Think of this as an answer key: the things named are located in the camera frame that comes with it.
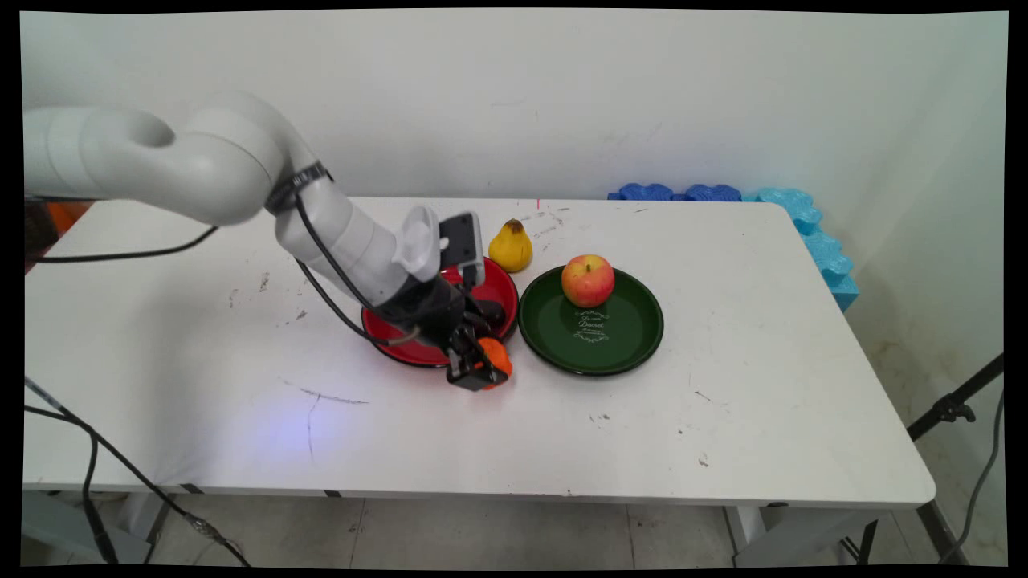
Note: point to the black metal table leg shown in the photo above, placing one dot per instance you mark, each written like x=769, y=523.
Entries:
x=159, y=526

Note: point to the red yellow apple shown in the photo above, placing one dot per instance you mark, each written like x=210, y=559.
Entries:
x=588, y=281

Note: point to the white table leg frame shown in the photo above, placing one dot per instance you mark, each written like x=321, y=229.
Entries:
x=803, y=534

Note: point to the yellow pear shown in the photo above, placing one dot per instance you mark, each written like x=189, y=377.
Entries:
x=511, y=247

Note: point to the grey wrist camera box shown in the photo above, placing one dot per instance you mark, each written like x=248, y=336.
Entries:
x=464, y=245

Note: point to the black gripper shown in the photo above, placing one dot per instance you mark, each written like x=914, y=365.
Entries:
x=430, y=309

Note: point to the orange object behind table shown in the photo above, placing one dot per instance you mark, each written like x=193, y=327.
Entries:
x=66, y=213

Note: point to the black tripod stand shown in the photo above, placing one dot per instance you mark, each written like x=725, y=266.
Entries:
x=952, y=409

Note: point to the dark green round plate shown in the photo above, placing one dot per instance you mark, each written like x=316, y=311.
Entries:
x=626, y=329

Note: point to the light blue foam strip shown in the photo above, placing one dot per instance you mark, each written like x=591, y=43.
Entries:
x=819, y=241

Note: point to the red round plate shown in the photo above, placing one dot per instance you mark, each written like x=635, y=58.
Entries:
x=494, y=293

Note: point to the dark blue foam piece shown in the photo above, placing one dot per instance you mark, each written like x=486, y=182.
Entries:
x=713, y=193
x=645, y=192

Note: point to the dark brown object behind table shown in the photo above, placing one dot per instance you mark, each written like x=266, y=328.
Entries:
x=38, y=229

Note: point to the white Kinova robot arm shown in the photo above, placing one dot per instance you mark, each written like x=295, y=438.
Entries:
x=209, y=164

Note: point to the purple eggplant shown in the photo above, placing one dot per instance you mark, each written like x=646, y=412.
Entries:
x=491, y=311

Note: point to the orange tangerine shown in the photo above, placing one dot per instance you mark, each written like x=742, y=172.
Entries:
x=498, y=357

